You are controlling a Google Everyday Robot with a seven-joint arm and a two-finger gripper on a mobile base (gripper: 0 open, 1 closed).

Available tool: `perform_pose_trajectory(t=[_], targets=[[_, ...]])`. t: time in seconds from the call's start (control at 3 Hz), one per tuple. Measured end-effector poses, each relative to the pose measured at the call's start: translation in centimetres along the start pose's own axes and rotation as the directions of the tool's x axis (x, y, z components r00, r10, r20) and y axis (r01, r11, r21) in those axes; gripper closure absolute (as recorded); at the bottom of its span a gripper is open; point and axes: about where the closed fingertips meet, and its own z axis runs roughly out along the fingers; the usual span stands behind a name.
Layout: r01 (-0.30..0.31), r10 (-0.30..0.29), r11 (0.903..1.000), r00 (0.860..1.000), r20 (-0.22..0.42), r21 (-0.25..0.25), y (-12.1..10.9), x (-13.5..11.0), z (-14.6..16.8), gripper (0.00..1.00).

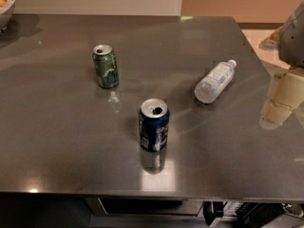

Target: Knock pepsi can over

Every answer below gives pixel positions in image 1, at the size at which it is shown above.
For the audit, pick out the green soda can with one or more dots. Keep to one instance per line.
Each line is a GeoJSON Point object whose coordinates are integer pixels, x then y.
{"type": "Point", "coordinates": [104, 59]}

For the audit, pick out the blue pepsi can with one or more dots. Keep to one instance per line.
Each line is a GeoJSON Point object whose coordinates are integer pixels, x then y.
{"type": "Point", "coordinates": [153, 124]}

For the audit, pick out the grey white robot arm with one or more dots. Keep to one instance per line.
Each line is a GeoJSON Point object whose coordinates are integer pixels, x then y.
{"type": "Point", "coordinates": [291, 39]}

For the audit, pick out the dark equipment under table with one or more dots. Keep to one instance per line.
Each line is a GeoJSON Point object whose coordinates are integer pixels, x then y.
{"type": "Point", "coordinates": [229, 214]}

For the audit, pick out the clear plastic water bottle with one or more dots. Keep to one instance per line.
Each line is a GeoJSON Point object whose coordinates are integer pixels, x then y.
{"type": "Point", "coordinates": [209, 87]}

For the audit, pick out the white bowl with fruit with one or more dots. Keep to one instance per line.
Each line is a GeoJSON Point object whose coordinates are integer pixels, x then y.
{"type": "Point", "coordinates": [6, 11]}

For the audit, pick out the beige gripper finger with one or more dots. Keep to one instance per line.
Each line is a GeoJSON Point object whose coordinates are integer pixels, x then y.
{"type": "Point", "coordinates": [285, 95]}

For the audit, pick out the grey drawer under table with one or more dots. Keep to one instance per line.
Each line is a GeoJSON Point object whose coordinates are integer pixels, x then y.
{"type": "Point", "coordinates": [159, 207]}

